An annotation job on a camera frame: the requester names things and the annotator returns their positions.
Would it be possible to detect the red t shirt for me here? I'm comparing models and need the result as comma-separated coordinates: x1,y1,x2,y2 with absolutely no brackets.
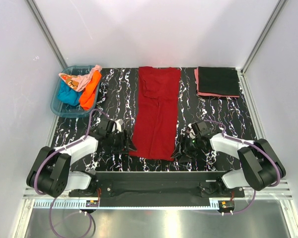
129,66,181,161

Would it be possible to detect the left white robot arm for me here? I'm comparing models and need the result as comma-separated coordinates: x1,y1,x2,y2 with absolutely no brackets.
26,119,137,198

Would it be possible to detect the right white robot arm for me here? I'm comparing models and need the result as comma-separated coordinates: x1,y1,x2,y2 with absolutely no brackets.
171,120,286,191

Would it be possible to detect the orange t shirt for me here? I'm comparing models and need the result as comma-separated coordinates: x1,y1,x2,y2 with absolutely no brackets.
79,71,102,111

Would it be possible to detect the blue plastic bin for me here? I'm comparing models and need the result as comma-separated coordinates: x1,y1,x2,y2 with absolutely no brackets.
50,65,100,118

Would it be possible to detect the blue t shirt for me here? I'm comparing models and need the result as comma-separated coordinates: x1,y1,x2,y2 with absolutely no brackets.
57,81,82,106

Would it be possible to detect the pink printed t shirt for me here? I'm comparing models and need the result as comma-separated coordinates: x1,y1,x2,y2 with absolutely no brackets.
59,65,102,92

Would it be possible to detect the folded black t shirt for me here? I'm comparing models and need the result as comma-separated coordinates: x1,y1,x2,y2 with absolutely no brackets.
197,66,239,98

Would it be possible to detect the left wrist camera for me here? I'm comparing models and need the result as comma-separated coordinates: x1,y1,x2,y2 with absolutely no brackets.
112,119,124,133

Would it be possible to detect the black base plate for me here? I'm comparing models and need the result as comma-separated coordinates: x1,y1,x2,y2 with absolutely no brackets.
69,172,245,209

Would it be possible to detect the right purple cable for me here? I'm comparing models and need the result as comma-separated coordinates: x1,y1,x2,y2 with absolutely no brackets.
201,120,281,215

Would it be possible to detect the white slotted cable duct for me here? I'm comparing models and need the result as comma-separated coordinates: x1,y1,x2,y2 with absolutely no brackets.
34,199,219,209

